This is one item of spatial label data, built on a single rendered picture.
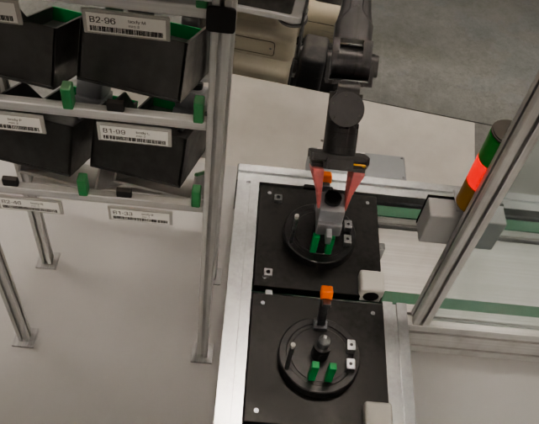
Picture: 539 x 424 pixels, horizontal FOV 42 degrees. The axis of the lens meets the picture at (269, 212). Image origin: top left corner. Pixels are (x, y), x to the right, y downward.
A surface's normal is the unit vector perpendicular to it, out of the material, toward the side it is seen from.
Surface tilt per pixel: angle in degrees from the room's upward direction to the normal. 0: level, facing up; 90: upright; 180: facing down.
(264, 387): 0
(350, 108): 50
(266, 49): 98
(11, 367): 0
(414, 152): 0
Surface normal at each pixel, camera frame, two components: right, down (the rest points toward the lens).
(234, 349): 0.10, -0.61
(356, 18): -0.07, 0.07
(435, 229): -0.05, 0.79
